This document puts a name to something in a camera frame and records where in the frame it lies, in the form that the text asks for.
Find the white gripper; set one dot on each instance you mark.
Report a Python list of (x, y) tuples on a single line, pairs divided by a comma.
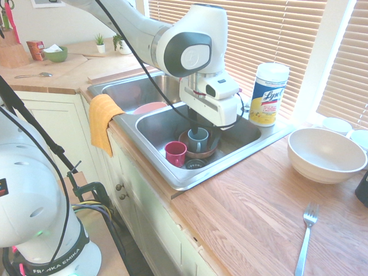
[(224, 112)]

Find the silver fork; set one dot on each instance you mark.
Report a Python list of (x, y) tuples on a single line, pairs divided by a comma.
[(311, 220)]

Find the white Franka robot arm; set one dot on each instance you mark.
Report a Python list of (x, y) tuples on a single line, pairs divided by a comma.
[(34, 201)]

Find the black sink drain strainer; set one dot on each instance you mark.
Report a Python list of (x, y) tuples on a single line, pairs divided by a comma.
[(195, 164)]

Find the chrome sink fitting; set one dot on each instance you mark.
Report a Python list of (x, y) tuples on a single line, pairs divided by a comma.
[(246, 108)]

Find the stainless steel double sink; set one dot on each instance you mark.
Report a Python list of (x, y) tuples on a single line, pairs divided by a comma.
[(149, 152)]

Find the grey mug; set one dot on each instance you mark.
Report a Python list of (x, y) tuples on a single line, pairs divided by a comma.
[(201, 141)]

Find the brown wooden bowl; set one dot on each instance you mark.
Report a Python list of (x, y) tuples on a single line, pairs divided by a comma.
[(201, 155)]

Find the red cup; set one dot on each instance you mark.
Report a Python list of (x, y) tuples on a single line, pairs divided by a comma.
[(175, 153)]

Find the pink bowl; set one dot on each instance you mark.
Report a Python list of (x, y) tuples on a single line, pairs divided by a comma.
[(146, 108)]

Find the Lysol wipes canister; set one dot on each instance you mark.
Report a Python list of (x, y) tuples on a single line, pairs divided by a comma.
[(267, 97)]

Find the brass cabinet knob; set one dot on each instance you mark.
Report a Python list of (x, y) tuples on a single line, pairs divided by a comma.
[(118, 187), (123, 197)]

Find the yellow dish cloth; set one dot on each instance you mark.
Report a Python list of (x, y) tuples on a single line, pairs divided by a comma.
[(100, 120)]

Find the trailing potted plant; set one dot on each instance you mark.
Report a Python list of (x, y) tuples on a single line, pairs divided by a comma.
[(125, 49)]

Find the large cream bowl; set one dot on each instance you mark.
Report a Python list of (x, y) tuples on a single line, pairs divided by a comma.
[(316, 169)]

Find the wide wooden window blind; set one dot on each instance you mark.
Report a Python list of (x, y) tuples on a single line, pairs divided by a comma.
[(273, 34)]

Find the green metal clamp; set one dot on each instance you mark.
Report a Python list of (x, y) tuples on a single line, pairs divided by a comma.
[(86, 189)]

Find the small spiky potted plant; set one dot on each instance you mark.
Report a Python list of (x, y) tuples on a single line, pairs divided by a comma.
[(100, 48)]

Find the cream kitchen cabinet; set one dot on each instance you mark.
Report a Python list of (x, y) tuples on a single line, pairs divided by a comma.
[(57, 129)]

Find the light plywood sheet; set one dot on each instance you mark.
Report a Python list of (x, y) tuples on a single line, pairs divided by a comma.
[(66, 69)]

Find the narrow wooden window blind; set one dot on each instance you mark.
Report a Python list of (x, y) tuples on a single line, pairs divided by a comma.
[(350, 72)]

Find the green bowl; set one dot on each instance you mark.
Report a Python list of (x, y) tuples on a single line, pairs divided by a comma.
[(57, 56)]

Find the black object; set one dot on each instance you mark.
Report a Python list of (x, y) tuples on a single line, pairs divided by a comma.
[(362, 189)]

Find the silver spoon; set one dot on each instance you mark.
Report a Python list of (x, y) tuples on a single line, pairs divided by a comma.
[(46, 74)]

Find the white paper napkin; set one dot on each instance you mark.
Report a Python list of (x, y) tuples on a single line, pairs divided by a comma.
[(53, 48)]

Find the black stand rod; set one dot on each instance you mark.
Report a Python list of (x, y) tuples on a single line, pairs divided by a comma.
[(28, 115)]

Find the orange cardboard box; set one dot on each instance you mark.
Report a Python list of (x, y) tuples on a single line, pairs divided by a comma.
[(34, 51)]

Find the wooden knife block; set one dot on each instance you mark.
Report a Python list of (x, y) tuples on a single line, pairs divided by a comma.
[(11, 54)]

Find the white window frame post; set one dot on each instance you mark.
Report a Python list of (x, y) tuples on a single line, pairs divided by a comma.
[(325, 57)]

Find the white wall poster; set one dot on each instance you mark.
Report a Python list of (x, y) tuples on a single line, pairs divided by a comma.
[(43, 3)]

